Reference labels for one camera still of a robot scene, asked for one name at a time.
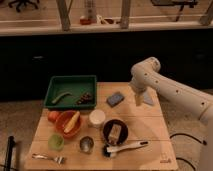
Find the green plastic cup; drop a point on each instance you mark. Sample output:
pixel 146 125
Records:
pixel 56 142

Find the brown grape bunch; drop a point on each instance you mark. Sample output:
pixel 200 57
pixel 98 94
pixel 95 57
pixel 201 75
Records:
pixel 86 97

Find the orange bowl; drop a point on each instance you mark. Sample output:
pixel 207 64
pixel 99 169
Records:
pixel 62 121

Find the red white bottle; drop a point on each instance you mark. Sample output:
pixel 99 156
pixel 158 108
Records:
pixel 90 13

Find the white dish brush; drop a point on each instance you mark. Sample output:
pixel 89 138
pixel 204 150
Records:
pixel 110 151

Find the small metal cup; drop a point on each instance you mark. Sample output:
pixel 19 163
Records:
pixel 86 144

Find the green plastic tray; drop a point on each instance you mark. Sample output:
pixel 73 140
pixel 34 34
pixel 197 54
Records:
pixel 77 85

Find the black pole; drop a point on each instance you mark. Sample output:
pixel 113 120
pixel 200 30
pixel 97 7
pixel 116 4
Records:
pixel 8 157

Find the tan bread slice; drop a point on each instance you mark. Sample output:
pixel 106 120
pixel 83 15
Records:
pixel 114 134

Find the blue sponge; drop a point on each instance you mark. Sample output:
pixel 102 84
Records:
pixel 115 99

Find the yellow banana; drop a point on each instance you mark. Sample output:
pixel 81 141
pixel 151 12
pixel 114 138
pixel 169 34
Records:
pixel 71 124

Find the black table frame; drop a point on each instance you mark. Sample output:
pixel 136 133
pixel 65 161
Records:
pixel 180 3

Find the green bean pod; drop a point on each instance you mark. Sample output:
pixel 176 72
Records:
pixel 60 96

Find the dark brown plate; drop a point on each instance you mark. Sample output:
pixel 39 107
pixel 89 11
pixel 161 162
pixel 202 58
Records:
pixel 107 128

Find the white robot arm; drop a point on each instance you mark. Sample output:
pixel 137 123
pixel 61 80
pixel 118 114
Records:
pixel 146 74

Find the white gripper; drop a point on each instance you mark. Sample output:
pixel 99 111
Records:
pixel 138 89

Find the grey folded cloth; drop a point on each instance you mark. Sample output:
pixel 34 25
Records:
pixel 148 98

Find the silver fork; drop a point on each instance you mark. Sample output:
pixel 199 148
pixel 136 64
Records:
pixel 59 160

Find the white paper cup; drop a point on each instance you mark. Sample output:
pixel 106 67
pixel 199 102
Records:
pixel 96 118

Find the office chair base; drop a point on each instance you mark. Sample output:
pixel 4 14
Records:
pixel 23 2

